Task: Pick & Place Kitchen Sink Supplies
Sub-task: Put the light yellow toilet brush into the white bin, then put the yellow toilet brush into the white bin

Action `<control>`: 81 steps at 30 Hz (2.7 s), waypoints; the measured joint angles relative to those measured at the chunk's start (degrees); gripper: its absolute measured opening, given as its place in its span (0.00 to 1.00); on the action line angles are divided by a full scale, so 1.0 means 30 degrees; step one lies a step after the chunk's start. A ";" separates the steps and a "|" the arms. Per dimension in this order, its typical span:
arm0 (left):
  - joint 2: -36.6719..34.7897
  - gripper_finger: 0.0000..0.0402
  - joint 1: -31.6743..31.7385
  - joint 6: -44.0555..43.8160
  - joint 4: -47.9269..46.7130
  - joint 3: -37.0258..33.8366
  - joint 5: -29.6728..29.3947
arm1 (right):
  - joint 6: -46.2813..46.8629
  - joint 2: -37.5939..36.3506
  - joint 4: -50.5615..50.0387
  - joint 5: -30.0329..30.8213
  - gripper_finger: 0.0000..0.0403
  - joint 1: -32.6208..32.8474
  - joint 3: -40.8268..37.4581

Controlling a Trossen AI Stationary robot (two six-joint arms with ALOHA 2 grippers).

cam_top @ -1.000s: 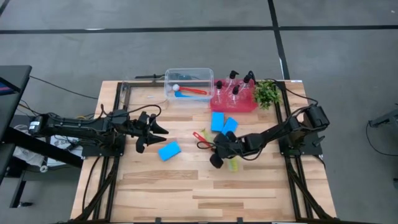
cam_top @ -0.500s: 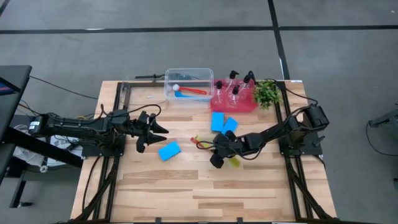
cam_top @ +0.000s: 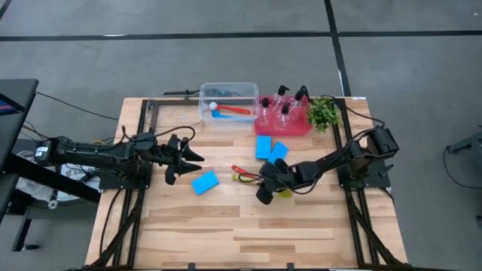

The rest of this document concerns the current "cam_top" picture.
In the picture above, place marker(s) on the clear plastic bin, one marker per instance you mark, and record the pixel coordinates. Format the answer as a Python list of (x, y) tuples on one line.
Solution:
[(244, 94)]

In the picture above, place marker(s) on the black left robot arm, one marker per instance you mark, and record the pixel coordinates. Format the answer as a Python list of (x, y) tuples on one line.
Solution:
[(94, 152)]

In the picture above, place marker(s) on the grey chair base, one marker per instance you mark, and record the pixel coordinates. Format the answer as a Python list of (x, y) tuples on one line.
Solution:
[(467, 145)]

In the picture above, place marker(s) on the green dish brush yellow bristles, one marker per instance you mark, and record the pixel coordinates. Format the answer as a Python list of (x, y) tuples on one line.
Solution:
[(285, 194)]

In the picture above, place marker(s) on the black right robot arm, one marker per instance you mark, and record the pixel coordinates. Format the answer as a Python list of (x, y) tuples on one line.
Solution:
[(339, 158)]

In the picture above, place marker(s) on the green plant in white pot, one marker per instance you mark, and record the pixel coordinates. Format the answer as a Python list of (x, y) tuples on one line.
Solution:
[(322, 113)]

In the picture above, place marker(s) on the pink plastic tray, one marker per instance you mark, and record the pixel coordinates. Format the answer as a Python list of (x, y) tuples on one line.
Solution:
[(297, 130)]

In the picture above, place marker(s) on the black beam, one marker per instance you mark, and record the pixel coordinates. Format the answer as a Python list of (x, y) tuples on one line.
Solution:
[(56, 180)]

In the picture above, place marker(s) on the white plastic bag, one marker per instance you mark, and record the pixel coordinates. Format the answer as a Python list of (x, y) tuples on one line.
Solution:
[(75, 173)]

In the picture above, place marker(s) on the black side desk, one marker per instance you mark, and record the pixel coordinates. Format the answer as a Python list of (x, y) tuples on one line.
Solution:
[(20, 90)]

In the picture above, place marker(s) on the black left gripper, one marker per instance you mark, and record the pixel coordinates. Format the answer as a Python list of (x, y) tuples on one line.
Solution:
[(160, 154)]

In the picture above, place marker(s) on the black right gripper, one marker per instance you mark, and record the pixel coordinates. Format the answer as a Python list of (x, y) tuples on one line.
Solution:
[(286, 177)]

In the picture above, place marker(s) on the laptop screen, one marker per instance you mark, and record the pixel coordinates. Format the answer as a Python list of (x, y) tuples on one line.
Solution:
[(7, 107)]

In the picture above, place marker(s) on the blue sponge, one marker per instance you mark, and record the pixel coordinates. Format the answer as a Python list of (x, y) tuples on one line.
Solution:
[(205, 182), (279, 151), (263, 147)]

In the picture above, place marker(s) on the red dish brush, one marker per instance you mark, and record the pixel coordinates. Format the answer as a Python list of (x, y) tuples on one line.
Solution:
[(233, 109), (241, 171)]

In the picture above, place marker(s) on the clear pump soap bottle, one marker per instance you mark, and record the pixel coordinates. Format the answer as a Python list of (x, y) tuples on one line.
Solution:
[(265, 102), (285, 109), (299, 95), (282, 90)]

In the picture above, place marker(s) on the black edge clamp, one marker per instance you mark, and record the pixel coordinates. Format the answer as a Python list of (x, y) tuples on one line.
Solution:
[(192, 267), (290, 267)]

